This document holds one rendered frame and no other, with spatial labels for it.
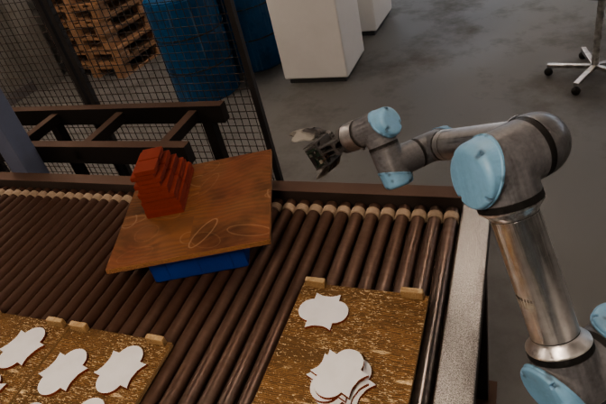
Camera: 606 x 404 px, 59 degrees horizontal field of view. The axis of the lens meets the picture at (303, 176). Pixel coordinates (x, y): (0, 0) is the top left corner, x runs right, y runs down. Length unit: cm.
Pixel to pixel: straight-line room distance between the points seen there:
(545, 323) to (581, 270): 182
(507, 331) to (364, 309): 123
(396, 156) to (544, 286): 46
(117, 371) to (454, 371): 84
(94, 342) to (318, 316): 64
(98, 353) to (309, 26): 350
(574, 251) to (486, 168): 206
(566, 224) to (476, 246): 152
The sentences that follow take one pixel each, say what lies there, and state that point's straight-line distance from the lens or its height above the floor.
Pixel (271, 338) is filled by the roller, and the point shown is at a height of 92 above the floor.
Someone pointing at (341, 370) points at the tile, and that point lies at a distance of 129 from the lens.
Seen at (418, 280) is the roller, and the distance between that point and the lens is 151.
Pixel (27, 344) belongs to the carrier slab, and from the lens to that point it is 178.
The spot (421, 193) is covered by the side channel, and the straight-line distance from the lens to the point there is 174.
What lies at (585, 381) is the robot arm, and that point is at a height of 113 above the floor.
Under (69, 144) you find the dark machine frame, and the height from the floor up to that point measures 103.
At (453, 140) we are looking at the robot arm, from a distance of 124.
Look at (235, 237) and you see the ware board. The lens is 159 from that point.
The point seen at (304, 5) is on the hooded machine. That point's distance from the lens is 456.
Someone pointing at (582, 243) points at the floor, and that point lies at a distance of 299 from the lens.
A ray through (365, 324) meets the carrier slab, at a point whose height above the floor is 94.
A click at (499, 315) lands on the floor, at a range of 263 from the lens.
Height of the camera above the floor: 202
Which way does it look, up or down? 34 degrees down
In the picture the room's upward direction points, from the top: 14 degrees counter-clockwise
